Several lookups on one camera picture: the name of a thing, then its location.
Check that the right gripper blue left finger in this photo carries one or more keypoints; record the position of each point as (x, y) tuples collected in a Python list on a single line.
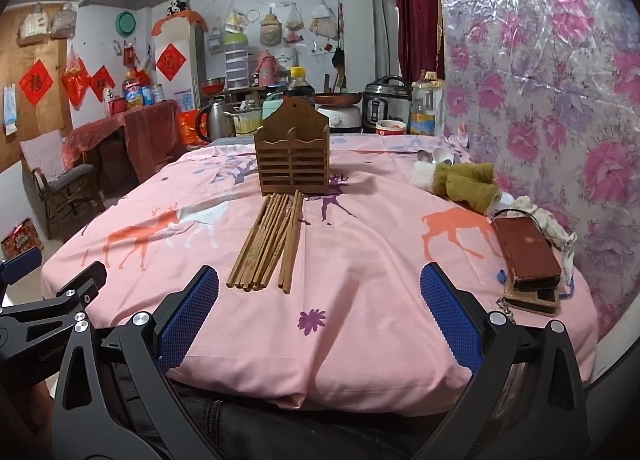
[(149, 345)]

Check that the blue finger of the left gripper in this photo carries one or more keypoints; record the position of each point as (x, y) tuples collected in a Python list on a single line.
[(18, 267)]

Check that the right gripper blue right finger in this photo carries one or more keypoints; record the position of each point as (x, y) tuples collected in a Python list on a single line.
[(480, 425)]

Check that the wooden chair with cushion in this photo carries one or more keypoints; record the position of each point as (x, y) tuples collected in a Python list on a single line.
[(61, 189)]

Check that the red brown leather wallet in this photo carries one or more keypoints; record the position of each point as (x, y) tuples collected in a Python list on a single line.
[(530, 262)]

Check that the olive green white glove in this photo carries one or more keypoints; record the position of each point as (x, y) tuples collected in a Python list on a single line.
[(471, 184)]

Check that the red diamond fu poster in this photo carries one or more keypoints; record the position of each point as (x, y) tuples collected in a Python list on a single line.
[(35, 83)]

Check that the metal spoons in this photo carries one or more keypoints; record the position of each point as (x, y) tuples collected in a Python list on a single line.
[(437, 155)]

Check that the red cloth covered side table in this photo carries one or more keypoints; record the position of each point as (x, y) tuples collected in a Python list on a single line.
[(151, 137)]

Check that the clear plastic oil bottle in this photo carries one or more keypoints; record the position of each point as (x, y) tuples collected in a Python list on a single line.
[(427, 112)]

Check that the steel electric kettle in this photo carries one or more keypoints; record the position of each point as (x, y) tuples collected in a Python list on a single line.
[(214, 122)]

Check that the wooden slatted utensil holder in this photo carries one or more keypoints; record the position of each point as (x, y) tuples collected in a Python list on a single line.
[(292, 150)]

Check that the silver black rice cooker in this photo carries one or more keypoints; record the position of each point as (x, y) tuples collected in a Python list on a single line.
[(388, 98)]

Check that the white rice cooker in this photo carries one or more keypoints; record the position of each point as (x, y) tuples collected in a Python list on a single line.
[(343, 119)]

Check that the white refrigerator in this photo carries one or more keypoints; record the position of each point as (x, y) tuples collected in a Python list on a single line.
[(179, 48)]

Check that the dark red curtain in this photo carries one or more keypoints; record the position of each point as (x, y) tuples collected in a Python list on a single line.
[(420, 38)]

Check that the dark soy sauce bottle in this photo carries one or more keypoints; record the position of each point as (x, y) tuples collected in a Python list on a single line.
[(299, 87)]

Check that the floral plastic wall covering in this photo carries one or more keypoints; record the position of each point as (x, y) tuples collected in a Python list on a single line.
[(549, 93)]

